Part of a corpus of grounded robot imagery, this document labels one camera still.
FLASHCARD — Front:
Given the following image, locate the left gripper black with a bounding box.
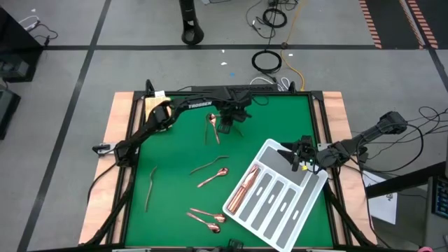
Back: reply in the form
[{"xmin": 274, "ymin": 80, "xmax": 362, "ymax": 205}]
[{"xmin": 218, "ymin": 103, "xmax": 253, "ymax": 135}]

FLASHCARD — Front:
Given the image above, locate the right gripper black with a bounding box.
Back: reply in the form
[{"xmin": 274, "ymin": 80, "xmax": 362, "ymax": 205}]
[{"xmin": 277, "ymin": 135, "xmax": 320, "ymax": 173}]

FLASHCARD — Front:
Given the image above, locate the copper spoon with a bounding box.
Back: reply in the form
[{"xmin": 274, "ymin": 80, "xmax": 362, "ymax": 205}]
[
  {"xmin": 208, "ymin": 113, "xmax": 221, "ymax": 146},
  {"xmin": 197, "ymin": 167, "xmax": 230, "ymax": 189},
  {"xmin": 185, "ymin": 211, "xmax": 222, "ymax": 235},
  {"xmin": 189, "ymin": 207, "xmax": 228, "ymax": 224}
]

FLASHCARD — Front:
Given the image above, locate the copper fork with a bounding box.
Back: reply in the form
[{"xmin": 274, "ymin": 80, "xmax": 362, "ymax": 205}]
[
  {"xmin": 190, "ymin": 155, "xmax": 230, "ymax": 176},
  {"xmin": 145, "ymin": 165, "xmax": 158, "ymax": 214}
]

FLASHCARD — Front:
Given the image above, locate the copper knife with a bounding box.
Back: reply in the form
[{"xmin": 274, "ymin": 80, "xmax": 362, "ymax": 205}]
[
  {"xmin": 226, "ymin": 167, "xmax": 256, "ymax": 214},
  {"xmin": 229, "ymin": 166, "xmax": 259, "ymax": 214},
  {"xmin": 232, "ymin": 167, "xmax": 260, "ymax": 215}
]

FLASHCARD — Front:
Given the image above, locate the black power strip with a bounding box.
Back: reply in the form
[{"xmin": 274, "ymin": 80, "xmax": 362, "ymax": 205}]
[{"xmin": 191, "ymin": 85, "xmax": 269, "ymax": 92}]

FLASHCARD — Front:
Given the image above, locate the white plastic cutlery tray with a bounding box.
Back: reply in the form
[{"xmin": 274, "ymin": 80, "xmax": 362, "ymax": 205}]
[{"xmin": 222, "ymin": 138, "xmax": 329, "ymax": 252}]

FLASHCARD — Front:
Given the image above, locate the green table mat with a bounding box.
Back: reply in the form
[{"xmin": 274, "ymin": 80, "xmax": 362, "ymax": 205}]
[{"xmin": 125, "ymin": 94, "xmax": 334, "ymax": 248}]

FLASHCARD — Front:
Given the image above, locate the black gantry leg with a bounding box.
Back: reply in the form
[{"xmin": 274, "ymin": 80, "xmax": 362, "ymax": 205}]
[
  {"xmin": 83, "ymin": 167, "xmax": 136, "ymax": 246},
  {"xmin": 323, "ymin": 181, "xmax": 377, "ymax": 248}
]

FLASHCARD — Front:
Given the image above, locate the black cylindrical stand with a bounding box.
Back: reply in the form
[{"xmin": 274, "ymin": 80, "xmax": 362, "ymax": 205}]
[{"xmin": 178, "ymin": 0, "xmax": 205, "ymax": 46}]

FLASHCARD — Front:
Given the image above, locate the white paper sheet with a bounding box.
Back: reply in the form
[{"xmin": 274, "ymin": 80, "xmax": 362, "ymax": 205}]
[{"xmin": 362, "ymin": 171, "xmax": 398, "ymax": 225}]

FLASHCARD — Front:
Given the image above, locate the black beam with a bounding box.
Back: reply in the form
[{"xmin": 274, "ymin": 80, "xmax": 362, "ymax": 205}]
[{"xmin": 365, "ymin": 161, "xmax": 448, "ymax": 199}]

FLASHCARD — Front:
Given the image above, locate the monitor with blue screen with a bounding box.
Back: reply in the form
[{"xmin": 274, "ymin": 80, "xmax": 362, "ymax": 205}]
[{"xmin": 432, "ymin": 176, "xmax": 448, "ymax": 220}]

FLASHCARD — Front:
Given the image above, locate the black cabinet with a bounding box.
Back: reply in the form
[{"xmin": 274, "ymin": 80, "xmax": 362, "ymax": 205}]
[{"xmin": 0, "ymin": 6, "xmax": 45, "ymax": 83}]

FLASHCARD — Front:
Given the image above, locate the black table border frame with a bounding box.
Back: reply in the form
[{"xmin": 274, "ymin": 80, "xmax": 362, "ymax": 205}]
[{"xmin": 124, "ymin": 79, "xmax": 342, "ymax": 249}]

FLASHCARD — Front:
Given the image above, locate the white floor cable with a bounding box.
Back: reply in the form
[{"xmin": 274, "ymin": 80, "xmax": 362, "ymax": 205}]
[{"xmin": 250, "ymin": 76, "xmax": 291, "ymax": 92}]

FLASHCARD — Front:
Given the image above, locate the black coiled cable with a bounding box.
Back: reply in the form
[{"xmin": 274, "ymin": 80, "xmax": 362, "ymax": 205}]
[
  {"xmin": 251, "ymin": 50, "xmax": 283, "ymax": 74},
  {"xmin": 262, "ymin": 7, "xmax": 288, "ymax": 29}
]

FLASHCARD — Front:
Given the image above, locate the yellow floor cable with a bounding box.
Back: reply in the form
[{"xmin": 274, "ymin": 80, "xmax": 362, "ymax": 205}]
[{"xmin": 279, "ymin": 0, "xmax": 306, "ymax": 92}]

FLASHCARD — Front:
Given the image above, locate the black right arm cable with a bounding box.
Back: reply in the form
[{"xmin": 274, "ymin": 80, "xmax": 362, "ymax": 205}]
[{"xmin": 349, "ymin": 106, "xmax": 448, "ymax": 176}]

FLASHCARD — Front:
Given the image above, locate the white charger cable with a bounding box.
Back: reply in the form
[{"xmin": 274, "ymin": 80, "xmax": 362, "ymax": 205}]
[{"xmin": 19, "ymin": 15, "xmax": 41, "ymax": 31}]

